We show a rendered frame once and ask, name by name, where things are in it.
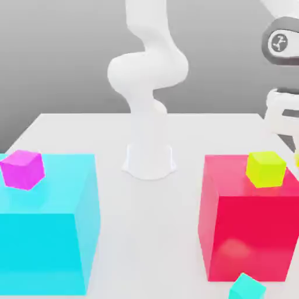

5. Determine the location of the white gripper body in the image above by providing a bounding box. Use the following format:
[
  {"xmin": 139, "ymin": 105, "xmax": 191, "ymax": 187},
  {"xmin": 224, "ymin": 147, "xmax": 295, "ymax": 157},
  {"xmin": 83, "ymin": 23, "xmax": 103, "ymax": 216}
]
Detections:
[{"xmin": 264, "ymin": 91, "xmax": 299, "ymax": 139}]

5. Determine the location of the small turquoise cube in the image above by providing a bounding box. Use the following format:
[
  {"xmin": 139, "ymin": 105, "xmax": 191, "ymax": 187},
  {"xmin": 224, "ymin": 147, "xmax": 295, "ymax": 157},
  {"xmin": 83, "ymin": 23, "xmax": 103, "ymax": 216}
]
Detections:
[{"xmin": 228, "ymin": 272, "xmax": 267, "ymax": 299}]

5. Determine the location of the small yellow-green cube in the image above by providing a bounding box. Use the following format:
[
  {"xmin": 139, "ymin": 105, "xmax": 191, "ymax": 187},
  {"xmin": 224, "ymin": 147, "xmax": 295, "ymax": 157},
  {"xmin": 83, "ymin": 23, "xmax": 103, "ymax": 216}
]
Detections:
[{"xmin": 245, "ymin": 151, "xmax": 287, "ymax": 189}]

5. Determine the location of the large red box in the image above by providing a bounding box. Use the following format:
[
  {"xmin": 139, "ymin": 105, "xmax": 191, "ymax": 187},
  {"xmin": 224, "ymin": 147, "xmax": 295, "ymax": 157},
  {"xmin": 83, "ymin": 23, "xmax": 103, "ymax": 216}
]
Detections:
[{"xmin": 197, "ymin": 154, "xmax": 299, "ymax": 283}]

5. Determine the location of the small magenta cube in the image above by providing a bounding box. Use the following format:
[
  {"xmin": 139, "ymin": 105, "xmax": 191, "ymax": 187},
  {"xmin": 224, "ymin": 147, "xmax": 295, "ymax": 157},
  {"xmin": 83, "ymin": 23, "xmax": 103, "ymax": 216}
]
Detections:
[{"xmin": 0, "ymin": 149, "xmax": 46, "ymax": 192}]

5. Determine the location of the large cyan box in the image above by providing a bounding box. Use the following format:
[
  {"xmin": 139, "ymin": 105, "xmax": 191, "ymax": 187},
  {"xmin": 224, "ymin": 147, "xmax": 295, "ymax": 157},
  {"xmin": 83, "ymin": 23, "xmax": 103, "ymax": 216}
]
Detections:
[{"xmin": 0, "ymin": 152, "xmax": 102, "ymax": 297}]

